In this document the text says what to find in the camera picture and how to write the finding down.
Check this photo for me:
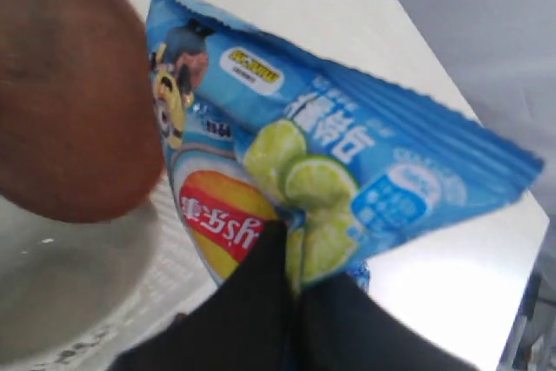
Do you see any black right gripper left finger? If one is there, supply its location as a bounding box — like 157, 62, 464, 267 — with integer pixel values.
110, 221, 294, 371

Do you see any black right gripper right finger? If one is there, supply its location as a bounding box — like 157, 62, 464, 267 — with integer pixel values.
297, 274, 476, 371

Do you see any blue chips bag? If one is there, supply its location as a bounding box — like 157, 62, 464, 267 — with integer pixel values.
147, 0, 544, 290

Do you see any brown wooden plate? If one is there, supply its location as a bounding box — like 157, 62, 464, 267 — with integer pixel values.
1, 0, 163, 222

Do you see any white perforated plastic basket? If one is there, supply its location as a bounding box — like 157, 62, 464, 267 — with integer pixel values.
1, 181, 215, 370

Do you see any white speckled ceramic bowl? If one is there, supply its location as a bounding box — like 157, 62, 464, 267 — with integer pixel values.
1, 199, 159, 366

